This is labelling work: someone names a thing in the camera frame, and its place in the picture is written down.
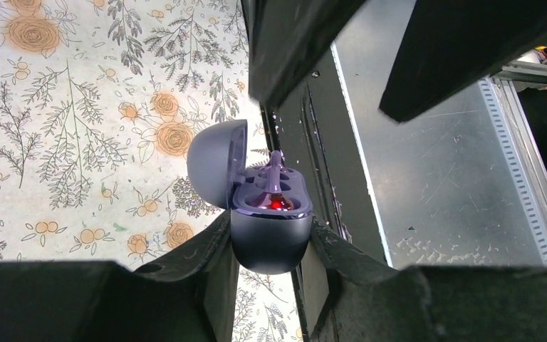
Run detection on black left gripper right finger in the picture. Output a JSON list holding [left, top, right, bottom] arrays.
[[302, 219, 547, 341]]

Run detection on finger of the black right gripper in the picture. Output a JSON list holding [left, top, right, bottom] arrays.
[[379, 1, 547, 122], [241, 0, 365, 109]]

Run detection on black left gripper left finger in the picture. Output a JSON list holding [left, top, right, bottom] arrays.
[[0, 212, 239, 341]]

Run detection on floral patterned mat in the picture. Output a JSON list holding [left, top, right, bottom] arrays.
[[0, 0, 312, 342]]

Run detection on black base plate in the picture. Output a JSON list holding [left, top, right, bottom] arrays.
[[263, 52, 387, 341]]

